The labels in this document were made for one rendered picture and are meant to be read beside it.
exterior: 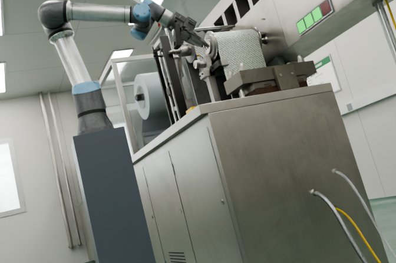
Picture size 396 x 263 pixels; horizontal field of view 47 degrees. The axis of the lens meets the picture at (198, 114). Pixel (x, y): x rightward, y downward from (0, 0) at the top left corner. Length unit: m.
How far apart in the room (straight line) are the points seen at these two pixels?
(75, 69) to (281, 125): 0.92
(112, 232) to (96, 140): 0.35
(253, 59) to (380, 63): 2.92
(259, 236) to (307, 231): 0.21
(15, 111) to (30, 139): 0.51
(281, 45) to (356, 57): 3.00
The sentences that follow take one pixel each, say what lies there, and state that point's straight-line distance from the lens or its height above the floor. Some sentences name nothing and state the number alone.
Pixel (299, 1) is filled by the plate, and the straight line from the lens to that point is 2.17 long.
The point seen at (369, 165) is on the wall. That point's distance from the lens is 5.37.
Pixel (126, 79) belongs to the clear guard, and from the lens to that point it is 3.09.
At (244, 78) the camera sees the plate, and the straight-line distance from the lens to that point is 1.93.
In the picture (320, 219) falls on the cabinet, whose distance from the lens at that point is 1.91.
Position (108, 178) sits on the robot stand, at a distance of 1.75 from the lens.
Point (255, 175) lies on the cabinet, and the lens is 1.78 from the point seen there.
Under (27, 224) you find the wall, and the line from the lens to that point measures 7.37.
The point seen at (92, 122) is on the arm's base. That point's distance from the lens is 1.82.
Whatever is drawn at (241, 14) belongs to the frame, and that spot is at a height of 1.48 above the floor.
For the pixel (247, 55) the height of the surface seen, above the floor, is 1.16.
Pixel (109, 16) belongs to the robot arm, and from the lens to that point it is 2.00.
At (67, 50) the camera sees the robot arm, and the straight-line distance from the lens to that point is 2.09.
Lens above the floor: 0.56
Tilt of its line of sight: 10 degrees up
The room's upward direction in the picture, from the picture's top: 15 degrees counter-clockwise
